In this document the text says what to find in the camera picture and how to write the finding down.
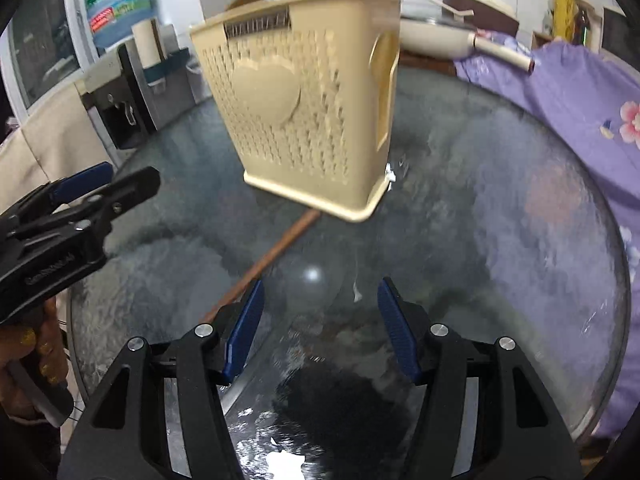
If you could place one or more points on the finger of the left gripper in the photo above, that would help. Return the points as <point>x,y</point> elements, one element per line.
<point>66,190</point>
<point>128,192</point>

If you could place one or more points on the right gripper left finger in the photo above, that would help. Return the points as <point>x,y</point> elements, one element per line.
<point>240,332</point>

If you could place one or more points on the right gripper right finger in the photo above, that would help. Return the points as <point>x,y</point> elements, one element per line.
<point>399,324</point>

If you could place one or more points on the brown wooden chopstick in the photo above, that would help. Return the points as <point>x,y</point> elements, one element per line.
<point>300,227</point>

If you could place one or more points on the metal spoon wooden handle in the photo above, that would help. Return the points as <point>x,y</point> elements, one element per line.
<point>236,3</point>

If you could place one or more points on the person's left hand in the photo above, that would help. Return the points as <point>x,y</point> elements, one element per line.
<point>34,366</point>

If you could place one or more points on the beige cloth cover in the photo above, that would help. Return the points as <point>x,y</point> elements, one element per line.
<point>57,140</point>

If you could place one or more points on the water dispenser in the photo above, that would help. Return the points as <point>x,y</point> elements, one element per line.
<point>132,101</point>

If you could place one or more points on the round glass table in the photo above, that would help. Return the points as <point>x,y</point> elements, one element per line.
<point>492,224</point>

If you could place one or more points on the cream plastic utensil holder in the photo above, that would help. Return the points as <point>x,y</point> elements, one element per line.
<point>306,90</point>

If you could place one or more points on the white pan with lid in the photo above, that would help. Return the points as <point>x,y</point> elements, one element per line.
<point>454,43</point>

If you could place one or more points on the purple floral cloth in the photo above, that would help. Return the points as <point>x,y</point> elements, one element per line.
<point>594,105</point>

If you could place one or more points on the brown rice cooker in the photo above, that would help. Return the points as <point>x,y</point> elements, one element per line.
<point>493,15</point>

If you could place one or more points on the dark glass bottle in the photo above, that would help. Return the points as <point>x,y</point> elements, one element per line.
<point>582,28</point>

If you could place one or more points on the yellow paper roll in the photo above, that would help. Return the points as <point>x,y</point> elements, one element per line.
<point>564,12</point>

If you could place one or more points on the sliding window frame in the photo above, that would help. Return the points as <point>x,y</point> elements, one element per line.
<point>47,44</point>

